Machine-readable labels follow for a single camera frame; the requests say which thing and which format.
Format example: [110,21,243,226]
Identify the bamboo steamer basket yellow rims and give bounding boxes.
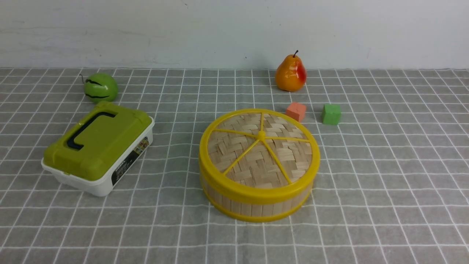
[200,173,313,223]

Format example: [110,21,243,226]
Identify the woven bamboo steamer lid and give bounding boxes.
[198,109,320,204]

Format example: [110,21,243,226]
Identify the orange foam cube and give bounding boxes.
[286,101,307,122]

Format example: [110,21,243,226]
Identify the green toy apple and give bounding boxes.
[80,72,119,103]

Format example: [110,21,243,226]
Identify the green foam cube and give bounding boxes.
[321,103,341,125]

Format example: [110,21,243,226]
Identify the white box green lid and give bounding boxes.
[41,101,155,197]

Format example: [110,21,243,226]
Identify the grey checked tablecloth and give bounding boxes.
[0,67,469,264]

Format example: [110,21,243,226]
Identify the orange red toy pear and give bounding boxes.
[275,50,307,92]

